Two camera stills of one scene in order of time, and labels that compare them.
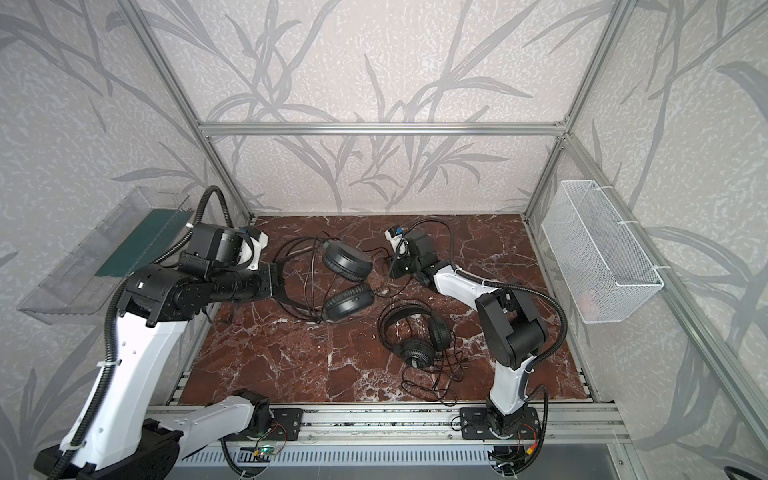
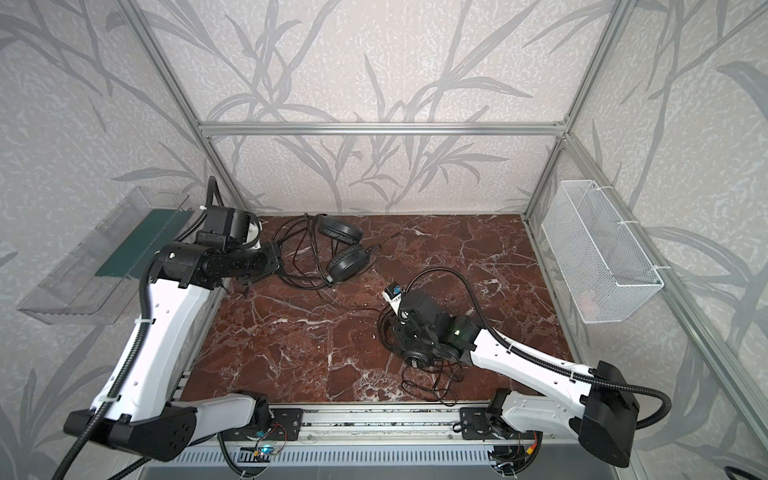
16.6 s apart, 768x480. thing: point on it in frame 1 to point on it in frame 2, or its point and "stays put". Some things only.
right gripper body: x=402 y=264 to x=402 y=318
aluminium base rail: x=434 y=424 stays put
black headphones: x=420 y=337 stays put
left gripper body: x=267 y=284 to x=264 y=262
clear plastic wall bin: x=87 y=280 stays put
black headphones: x=347 y=272 to x=316 y=252
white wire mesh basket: x=602 y=268 stays put
